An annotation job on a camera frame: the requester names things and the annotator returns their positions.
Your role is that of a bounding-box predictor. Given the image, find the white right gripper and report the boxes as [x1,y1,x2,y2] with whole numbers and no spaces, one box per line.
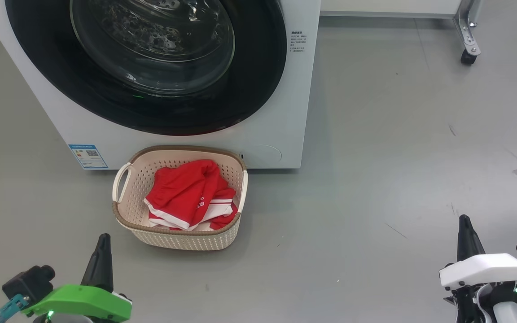
[439,214,517,323]

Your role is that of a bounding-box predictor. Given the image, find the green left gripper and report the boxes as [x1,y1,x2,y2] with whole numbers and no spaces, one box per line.
[22,233,132,323]

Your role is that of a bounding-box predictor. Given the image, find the black-rimmed glass washing machine door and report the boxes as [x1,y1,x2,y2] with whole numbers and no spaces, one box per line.
[5,0,287,136]

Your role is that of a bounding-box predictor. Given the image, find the cream perforated laundry basket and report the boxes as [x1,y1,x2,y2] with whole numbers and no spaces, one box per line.
[112,145,249,251]

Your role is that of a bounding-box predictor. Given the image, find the white front-load washing machine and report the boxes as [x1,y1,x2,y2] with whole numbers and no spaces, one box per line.
[0,0,322,170]

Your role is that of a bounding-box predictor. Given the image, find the blue energy label sticker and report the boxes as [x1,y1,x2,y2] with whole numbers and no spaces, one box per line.
[69,144,109,170]

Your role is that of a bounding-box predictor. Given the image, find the grey stand leg with caster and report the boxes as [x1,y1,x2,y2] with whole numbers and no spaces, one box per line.
[454,0,483,65]

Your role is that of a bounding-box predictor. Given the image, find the printed text label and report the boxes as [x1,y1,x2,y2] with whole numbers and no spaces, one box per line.
[290,31,306,53]

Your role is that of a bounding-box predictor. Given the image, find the teal left camera connector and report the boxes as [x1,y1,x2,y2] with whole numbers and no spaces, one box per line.
[0,294,30,323]

